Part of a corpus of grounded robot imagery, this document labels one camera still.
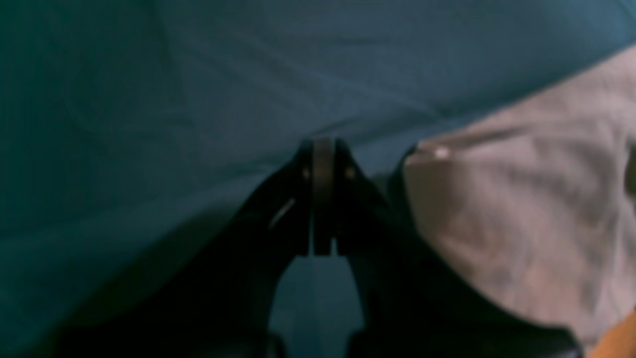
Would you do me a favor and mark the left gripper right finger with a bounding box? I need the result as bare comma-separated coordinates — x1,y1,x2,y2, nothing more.
316,139,583,358

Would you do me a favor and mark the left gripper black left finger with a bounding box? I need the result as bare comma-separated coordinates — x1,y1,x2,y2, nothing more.
54,140,313,358

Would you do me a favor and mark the beige T-shirt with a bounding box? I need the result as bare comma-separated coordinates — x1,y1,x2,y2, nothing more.
402,47,636,351

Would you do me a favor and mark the blue table cloth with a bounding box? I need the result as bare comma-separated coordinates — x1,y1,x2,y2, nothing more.
1,0,635,358

